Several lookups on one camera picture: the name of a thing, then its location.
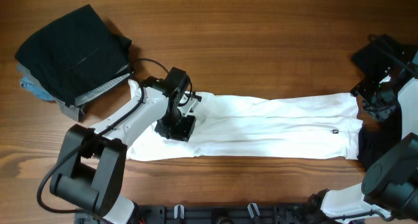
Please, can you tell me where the white t-shirt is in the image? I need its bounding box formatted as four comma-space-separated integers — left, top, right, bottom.
127, 92, 362, 161

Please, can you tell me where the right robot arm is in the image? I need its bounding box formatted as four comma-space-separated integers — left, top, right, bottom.
304, 60, 417, 223

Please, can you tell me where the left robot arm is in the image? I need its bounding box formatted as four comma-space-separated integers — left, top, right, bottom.
50, 68, 196, 223

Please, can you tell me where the black garment on right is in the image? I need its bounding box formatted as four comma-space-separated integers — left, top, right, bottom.
350, 34, 417, 170

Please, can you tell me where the folded grey garment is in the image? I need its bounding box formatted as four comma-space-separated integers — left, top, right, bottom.
16, 63, 131, 122

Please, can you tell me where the folded black garment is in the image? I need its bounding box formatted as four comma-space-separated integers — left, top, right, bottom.
15, 5, 131, 104

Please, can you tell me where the folded light blue garment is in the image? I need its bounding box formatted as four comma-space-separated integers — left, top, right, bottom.
20, 76, 55, 102

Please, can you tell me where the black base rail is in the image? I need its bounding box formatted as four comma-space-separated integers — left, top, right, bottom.
74, 202, 366, 224

